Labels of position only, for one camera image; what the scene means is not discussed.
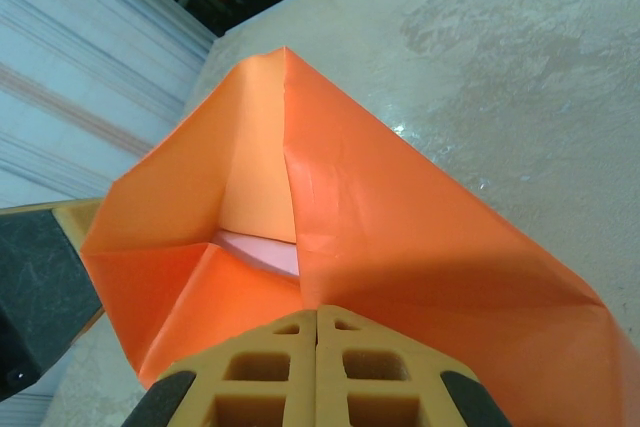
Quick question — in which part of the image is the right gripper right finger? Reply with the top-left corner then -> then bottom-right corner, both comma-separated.
315,304 -> 516,427

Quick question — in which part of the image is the orange wrapping paper sheet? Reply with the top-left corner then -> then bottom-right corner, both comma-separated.
78,45 -> 640,427

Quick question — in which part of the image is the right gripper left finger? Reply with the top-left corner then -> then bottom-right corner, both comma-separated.
122,307 -> 319,427

